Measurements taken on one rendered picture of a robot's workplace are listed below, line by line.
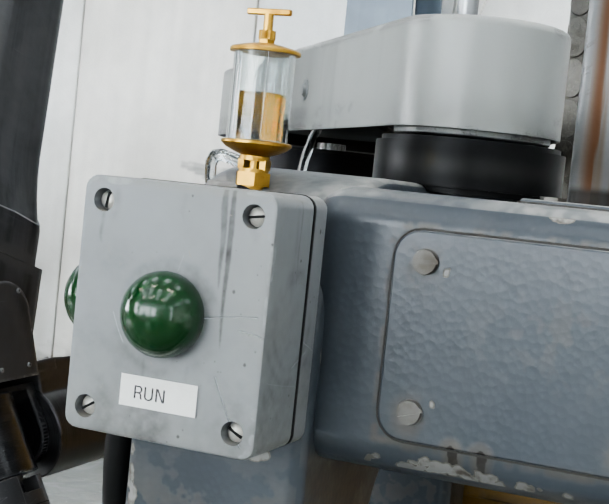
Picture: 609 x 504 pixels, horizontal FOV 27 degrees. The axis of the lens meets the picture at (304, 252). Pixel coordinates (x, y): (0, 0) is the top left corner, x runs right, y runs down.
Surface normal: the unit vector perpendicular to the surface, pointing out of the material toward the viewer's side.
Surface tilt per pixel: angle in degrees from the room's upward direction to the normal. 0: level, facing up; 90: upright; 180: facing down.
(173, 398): 90
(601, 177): 90
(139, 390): 90
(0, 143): 72
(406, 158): 90
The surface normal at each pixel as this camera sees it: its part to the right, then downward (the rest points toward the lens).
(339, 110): -0.96, -0.08
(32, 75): 0.88, -0.11
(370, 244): -0.39, 0.01
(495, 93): 0.06, 0.06
